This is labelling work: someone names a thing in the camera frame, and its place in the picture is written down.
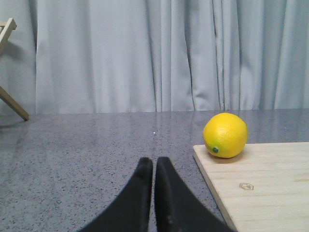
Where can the yellow lemon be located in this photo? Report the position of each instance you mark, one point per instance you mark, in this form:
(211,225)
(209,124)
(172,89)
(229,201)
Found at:
(225,135)

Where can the grey pleated curtain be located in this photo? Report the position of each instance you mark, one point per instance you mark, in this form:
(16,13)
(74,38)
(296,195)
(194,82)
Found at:
(103,56)

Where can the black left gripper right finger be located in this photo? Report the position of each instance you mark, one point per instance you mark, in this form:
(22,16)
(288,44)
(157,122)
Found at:
(176,207)

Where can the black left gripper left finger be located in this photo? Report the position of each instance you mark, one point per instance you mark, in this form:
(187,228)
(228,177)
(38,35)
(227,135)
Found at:
(129,212)

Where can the light wooden cutting board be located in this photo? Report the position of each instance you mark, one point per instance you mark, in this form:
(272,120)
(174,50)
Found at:
(263,189)

